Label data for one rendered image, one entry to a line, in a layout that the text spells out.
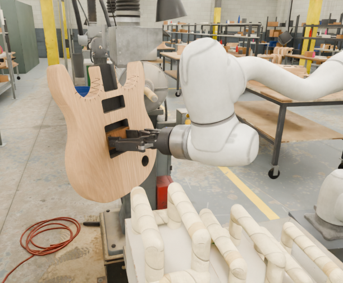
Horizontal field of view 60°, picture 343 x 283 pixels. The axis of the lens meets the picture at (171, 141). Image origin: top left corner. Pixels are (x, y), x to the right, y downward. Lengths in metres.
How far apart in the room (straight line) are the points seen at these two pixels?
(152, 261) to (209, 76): 0.35
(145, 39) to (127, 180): 0.52
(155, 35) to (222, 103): 0.60
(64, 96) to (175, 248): 0.44
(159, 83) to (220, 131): 0.88
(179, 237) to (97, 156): 0.33
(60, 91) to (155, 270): 0.48
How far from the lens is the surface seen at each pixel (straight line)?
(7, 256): 2.53
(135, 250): 0.65
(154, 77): 1.48
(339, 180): 1.41
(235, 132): 0.66
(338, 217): 1.46
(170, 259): 0.63
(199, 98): 0.62
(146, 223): 0.54
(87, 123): 0.82
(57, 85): 0.78
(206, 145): 0.67
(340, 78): 1.00
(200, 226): 0.53
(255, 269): 0.76
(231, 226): 0.77
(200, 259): 0.54
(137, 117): 0.97
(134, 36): 1.15
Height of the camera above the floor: 1.53
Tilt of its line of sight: 21 degrees down
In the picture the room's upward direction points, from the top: 1 degrees clockwise
